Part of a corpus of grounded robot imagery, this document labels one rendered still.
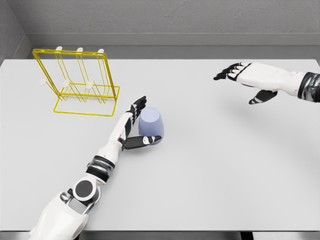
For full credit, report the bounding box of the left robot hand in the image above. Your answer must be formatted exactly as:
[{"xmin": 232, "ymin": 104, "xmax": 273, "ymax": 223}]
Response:
[{"xmin": 107, "ymin": 95, "xmax": 163, "ymax": 151}]

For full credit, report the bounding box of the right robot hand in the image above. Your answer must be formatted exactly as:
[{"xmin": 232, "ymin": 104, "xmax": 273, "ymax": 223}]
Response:
[{"xmin": 213, "ymin": 62, "xmax": 289, "ymax": 105}]

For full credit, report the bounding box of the lavender cup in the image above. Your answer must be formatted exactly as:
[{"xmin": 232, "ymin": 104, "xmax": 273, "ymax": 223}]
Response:
[{"xmin": 138, "ymin": 106, "xmax": 165, "ymax": 146}]

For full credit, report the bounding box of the yellow wire cup holder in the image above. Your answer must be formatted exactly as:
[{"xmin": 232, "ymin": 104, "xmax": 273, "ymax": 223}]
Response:
[{"xmin": 32, "ymin": 46, "xmax": 121, "ymax": 118}]

